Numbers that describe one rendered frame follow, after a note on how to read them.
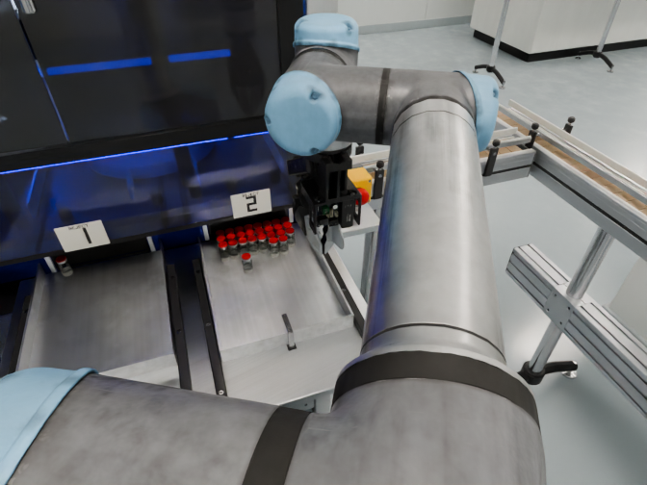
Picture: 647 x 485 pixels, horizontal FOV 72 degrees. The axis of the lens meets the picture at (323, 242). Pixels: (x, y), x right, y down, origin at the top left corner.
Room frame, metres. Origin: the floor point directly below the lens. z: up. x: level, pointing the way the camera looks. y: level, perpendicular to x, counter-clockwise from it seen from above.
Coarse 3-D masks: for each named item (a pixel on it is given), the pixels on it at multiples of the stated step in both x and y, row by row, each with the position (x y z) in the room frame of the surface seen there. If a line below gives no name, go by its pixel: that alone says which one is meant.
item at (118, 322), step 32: (160, 256) 0.77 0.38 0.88; (64, 288) 0.67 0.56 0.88; (96, 288) 0.67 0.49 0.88; (128, 288) 0.67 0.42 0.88; (160, 288) 0.67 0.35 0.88; (32, 320) 0.56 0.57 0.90; (64, 320) 0.58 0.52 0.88; (96, 320) 0.58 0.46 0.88; (128, 320) 0.58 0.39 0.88; (160, 320) 0.58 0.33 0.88; (32, 352) 0.50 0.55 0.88; (64, 352) 0.50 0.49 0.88; (96, 352) 0.50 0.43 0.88; (128, 352) 0.50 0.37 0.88; (160, 352) 0.50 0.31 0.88
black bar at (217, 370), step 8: (200, 264) 0.73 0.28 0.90; (200, 272) 0.70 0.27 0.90; (200, 280) 0.68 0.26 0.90; (200, 288) 0.65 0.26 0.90; (200, 296) 0.63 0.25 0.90; (200, 304) 0.61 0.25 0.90; (208, 304) 0.61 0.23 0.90; (208, 312) 0.59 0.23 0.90; (208, 320) 0.56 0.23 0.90; (208, 328) 0.55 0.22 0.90; (208, 336) 0.53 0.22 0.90; (208, 344) 0.51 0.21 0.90; (216, 344) 0.51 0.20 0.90; (216, 352) 0.49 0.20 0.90; (216, 360) 0.47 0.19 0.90; (216, 368) 0.46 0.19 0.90; (216, 376) 0.44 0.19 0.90; (216, 384) 0.42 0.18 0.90; (224, 384) 0.42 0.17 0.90; (216, 392) 0.41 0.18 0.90; (224, 392) 0.41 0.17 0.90
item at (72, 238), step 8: (80, 224) 0.68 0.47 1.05; (88, 224) 0.68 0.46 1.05; (96, 224) 0.69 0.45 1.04; (56, 232) 0.67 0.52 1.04; (64, 232) 0.67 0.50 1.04; (72, 232) 0.67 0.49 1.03; (80, 232) 0.68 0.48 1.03; (88, 232) 0.68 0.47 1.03; (96, 232) 0.69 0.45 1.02; (104, 232) 0.69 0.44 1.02; (64, 240) 0.67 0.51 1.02; (72, 240) 0.67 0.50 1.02; (80, 240) 0.68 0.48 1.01; (96, 240) 0.69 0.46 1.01; (104, 240) 0.69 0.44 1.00; (64, 248) 0.67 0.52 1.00; (72, 248) 0.67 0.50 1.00; (80, 248) 0.67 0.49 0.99
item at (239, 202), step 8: (248, 192) 0.79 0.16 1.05; (256, 192) 0.80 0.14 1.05; (264, 192) 0.80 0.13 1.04; (232, 200) 0.78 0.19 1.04; (240, 200) 0.78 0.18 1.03; (248, 200) 0.79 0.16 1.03; (256, 200) 0.79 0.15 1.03; (264, 200) 0.80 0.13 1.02; (232, 208) 0.78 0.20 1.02; (240, 208) 0.78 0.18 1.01; (264, 208) 0.80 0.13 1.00; (240, 216) 0.78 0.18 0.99
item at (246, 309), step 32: (256, 256) 0.77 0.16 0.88; (288, 256) 0.77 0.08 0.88; (320, 256) 0.75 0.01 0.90; (224, 288) 0.67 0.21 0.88; (256, 288) 0.67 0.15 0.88; (288, 288) 0.67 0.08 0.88; (320, 288) 0.67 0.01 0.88; (224, 320) 0.58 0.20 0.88; (256, 320) 0.58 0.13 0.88; (320, 320) 0.58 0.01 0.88; (352, 320) 0.57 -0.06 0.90; (224, 352) 0.49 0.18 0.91; (256, 352) 0.50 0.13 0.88
